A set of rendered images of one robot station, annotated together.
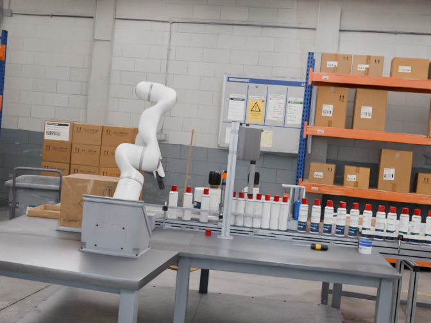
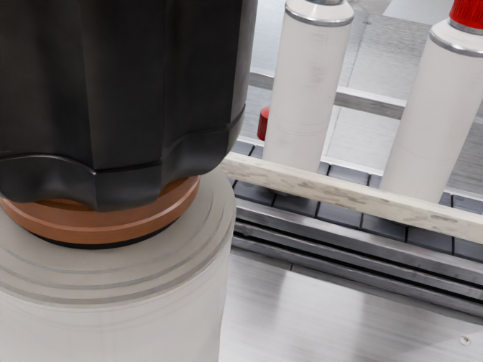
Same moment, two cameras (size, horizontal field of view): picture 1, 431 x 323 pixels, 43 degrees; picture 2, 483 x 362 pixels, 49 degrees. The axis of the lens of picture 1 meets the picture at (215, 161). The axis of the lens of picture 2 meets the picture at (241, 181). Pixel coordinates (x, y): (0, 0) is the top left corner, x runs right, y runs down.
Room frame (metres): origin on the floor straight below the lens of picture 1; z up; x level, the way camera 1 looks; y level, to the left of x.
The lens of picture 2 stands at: (3.72, 0.05, 1.17)
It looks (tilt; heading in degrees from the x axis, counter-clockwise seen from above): 37 degrees down; 188
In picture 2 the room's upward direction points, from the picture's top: 7 degrees clockwise
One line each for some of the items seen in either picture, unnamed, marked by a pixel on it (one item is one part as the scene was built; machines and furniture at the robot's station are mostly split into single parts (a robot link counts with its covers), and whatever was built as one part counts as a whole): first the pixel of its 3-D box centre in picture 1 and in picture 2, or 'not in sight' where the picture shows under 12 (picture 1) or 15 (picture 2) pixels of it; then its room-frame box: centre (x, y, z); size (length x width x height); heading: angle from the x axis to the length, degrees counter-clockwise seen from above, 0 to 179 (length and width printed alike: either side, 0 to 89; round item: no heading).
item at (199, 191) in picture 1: (208, 199); not in sight; (3.86, 0.03, 0.95); 0.20 x 0.20 x 0.14
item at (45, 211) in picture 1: (59, 212); not in sight; (3.39, 0.93, 0.85); 0.30 x 0.26 x 0.04; 86
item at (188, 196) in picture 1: (187, 203); (440, 108); (3.33, 0.15, 0.98); 0.05 x 0.05 x 0.20
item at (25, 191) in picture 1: (43, 212); not in sight; (5.45, 1.66, 0.48); 0.89 x 0.63 x 0.96; 7
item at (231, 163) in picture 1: (230, 179); not in sight; (3.16, -0.09, 1.16); 0.04 x 0.04 x 0.67; 86
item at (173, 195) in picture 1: (172, 202); not in sight; (3.33, 0.23, 0.98); 0.05 x 0.05 x 0.20
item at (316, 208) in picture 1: (315, 216); not in sight; (3.27, -0.62, 0.98); 0.05 x 0.05 x 0.20
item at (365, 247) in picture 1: (365, 246); not in sight; (3.07, -0.88, 0.87); 0.07 x 0.07 x 0.07
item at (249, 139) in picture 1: (245, 143); not in sight; (3.22, -0.16, 1.38); 0.17 x 0.10 x 0.19; 141
